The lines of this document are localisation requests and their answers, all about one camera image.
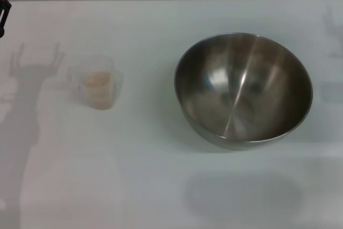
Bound clear plastic measuring cup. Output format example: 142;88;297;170
66;56;124;111

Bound white rice grains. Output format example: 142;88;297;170
84;71;112;110

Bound stainless steel mixing bowl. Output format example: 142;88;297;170
174;32;314;151

